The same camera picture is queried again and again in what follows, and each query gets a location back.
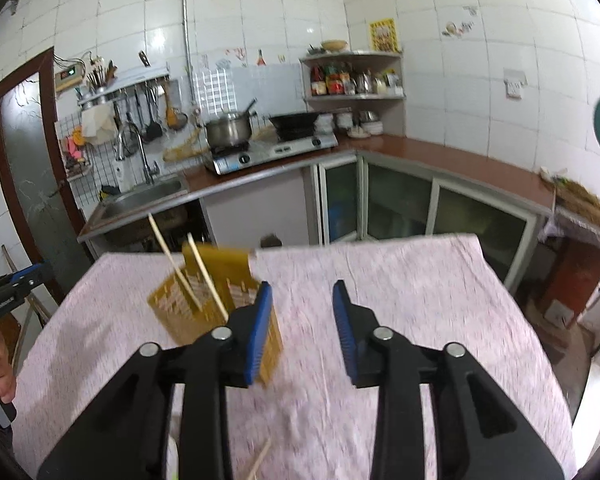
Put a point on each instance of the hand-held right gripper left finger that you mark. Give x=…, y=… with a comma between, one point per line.
x=260, y=330

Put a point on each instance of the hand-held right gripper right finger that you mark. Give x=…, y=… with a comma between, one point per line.
x=344, y=330

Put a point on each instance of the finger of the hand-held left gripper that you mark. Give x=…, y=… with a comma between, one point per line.
x=27, y=273

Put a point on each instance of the wooden chopstick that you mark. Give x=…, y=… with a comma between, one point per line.
x=260, y=457
x=169, y=250
x=210, y=280

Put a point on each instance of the yellow slotted utensil holder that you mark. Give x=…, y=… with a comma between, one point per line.
x=225, y=260

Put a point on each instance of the pink tablecloth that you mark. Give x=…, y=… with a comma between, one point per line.
x=405, y=285

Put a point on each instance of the brown door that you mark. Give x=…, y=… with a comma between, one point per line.
x=30, y=160

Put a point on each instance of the steel sink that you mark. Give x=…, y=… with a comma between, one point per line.
x=135, y=200

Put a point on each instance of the glass-door cabinet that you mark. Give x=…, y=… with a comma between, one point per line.
x=395, y=205

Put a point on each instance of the white tap water filter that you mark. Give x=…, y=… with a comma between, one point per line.
x=124, y=177

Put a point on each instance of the white hanging bag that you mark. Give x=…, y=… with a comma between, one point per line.
x=97, y=125

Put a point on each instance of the steel faucet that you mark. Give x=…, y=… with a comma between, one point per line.
x=140, y=142

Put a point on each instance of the steel gas stove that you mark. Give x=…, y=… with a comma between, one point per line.
x=280, y=152

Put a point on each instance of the red-brown kitchen counter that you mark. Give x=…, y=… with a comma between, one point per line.
x=430, y=157

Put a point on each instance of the black hanging spatula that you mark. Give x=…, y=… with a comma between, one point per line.
x=153, y=127

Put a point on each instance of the steel pot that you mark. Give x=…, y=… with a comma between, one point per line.
x=227, y=130

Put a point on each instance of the black wok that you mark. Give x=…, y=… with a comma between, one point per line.
x=295, y=125

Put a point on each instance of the stack of white bowls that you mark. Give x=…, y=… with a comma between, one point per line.
x=360, y=122

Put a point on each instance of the cup of chopsticks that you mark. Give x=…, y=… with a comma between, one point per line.
x=100, y=77

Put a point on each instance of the orange hanging ladle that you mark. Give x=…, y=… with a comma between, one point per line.
x=176, y=117

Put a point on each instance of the white corner shelf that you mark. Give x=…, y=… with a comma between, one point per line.
x=352, y=102

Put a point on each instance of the row of sauce bottles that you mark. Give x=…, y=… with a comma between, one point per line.
x=332, y=82

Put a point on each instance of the woven straw tray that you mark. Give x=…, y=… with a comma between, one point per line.
x=580, y=200

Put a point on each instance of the tan bowl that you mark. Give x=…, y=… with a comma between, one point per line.
x=335, y=45

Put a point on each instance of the steel wall rack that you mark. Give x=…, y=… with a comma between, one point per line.
x=125, y=85

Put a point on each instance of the grey wall pipe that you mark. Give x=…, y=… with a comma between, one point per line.
x=185, y=35

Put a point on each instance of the yellow wall poster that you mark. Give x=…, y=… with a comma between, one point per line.
x=384, y=35

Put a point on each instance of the white wall socket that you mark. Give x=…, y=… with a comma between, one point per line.
x=514, y=84

